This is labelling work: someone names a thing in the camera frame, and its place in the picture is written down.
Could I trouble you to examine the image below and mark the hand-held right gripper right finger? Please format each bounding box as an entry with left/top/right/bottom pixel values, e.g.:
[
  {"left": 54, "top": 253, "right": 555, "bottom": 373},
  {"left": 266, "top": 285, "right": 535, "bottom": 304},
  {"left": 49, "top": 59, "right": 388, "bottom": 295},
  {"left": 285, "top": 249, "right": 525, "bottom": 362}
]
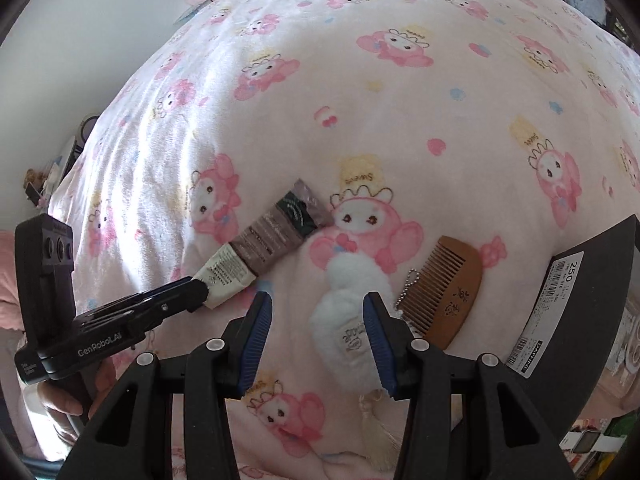
[{"left": 362, "top": 291, "right": 583, "bottom": 480}]

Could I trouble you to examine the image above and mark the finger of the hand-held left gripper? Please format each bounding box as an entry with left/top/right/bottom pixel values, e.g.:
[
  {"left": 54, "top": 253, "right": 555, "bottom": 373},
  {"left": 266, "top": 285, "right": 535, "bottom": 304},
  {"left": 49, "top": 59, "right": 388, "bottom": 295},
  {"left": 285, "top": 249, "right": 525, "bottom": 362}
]
[
  {"left": 74, "top": 276, "right": 208, "bottom": 333},
  {"left": 125, "top": 292, "right": 210, "bottom": 348}
]

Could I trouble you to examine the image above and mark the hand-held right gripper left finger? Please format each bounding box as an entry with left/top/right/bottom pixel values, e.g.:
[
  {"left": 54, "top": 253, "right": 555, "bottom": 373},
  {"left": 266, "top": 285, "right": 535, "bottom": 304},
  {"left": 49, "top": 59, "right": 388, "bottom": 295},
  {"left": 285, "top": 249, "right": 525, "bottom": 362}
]
[{"left": 56, "top": 290, "right": 275, "bottom": 480}]

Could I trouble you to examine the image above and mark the white plush keychain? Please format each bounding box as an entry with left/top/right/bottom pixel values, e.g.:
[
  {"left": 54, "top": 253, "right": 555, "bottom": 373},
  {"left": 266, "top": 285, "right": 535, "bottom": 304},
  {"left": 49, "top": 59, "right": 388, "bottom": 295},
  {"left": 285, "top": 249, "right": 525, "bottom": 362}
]
[{"left": 307, "top": 255, "right": 426, "bottom": 393}]

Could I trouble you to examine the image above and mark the wooden comb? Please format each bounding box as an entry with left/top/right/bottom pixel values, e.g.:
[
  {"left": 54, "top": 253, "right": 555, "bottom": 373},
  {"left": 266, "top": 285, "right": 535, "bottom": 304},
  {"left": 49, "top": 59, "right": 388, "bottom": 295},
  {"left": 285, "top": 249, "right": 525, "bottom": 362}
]
[{"left": 402, "top": 235, "right": 484, "bottom": 352}]

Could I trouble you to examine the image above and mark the cream tassel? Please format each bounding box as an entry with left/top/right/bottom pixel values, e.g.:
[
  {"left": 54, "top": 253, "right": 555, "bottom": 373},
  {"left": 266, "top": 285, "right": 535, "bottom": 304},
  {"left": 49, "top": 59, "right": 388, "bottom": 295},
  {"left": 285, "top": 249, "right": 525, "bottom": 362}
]
[{"left": 356, "top": 392, "right": 402, "bottom": 472}]

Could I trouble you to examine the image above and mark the brown and white cream tube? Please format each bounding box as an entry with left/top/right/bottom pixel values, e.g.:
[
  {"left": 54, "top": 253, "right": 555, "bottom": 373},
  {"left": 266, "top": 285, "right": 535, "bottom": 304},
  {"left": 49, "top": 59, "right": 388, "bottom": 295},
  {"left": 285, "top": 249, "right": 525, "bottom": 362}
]
[{"left": 192, "top": 177, "right": 335, "bottom": 310}]

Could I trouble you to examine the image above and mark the black cardboard box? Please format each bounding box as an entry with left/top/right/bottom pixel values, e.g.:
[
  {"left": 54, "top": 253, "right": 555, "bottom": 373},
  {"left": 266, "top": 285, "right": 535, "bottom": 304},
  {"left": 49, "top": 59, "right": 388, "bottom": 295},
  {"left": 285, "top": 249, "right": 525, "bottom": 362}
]
[{"left": 502, "top": 215, "right": 640, "bottom": 441}]

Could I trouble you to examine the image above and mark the person's left hand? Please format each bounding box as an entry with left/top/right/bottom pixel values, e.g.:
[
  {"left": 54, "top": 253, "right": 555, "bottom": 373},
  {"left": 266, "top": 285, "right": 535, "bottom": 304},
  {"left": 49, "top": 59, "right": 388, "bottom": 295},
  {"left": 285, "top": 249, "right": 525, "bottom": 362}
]
[{"left": 37, "top": 360, "right": 118, "bottom": 418}]

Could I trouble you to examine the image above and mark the pink cloth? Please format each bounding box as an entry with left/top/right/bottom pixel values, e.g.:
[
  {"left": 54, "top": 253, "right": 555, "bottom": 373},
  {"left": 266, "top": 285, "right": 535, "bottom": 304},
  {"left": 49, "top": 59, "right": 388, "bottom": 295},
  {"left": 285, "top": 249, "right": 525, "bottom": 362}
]
[{"left": 0, "top": 230, "right": 25, "bottom": 332}]

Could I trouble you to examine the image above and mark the pink printed blanket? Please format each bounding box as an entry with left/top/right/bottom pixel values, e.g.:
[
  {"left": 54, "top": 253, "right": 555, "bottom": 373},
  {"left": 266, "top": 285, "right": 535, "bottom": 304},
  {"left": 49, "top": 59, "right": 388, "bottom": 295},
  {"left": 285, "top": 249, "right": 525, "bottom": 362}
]
[{"left": 47, "top": 0, "right": 640, "bottom": 480}]

